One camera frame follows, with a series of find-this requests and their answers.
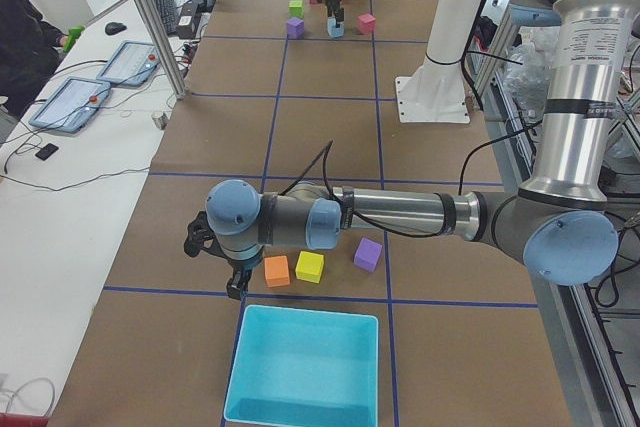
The light blue foam block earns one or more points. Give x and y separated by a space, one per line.
335 29

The pink foam block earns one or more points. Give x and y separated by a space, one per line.
366 23

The orange foam block near teal bin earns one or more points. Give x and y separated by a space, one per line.
276 271

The purple foam block near green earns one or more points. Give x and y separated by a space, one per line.
295 28

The yellow foam block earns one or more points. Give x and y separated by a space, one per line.
309 266

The teal plastic bin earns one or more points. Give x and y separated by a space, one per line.
298 367

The purple foam block near teal bin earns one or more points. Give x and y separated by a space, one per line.
367 254

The black keyboard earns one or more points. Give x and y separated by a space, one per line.
167 11

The teach pendant tablet far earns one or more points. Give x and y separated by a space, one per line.
131 65

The teach pendant tablet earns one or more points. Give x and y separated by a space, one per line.
71 106
131 65

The black computer mouse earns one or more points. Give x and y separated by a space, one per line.
113 28

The black smartphone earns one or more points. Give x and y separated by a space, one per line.
46 151

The teach pendant tablet near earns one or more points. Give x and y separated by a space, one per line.
71 106

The seated person in black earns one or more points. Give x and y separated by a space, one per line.
29 54

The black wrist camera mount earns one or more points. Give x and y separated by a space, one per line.
201 238

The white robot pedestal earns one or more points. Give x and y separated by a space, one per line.
435 92

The aluminium frame post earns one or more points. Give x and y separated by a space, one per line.
156 30

